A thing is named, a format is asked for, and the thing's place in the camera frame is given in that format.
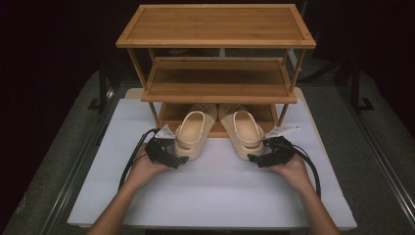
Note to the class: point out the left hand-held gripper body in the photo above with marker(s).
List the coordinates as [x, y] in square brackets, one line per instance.
[160, 150]

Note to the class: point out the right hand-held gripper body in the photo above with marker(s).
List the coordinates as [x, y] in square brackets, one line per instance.
[279, 148]

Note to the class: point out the cream clog shoe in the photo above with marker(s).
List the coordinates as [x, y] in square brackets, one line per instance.
[243, 130]
[192, 133]

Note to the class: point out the wooden three-tier shoe rack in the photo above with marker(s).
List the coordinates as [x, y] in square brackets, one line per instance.
[215, 26]

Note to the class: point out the person's left hand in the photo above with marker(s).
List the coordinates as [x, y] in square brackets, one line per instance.
[147, 171]

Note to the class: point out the person's right hand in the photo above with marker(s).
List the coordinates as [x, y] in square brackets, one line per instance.
[292, 173]

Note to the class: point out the white table sheet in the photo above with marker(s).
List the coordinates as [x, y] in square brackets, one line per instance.
[212, 196]

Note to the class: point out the black metal stand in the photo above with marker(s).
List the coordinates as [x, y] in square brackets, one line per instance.
[102, 88]
[357, 91]

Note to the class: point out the metal floor rail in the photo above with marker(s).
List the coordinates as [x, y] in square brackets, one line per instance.
[70, 176]
[378, 147]

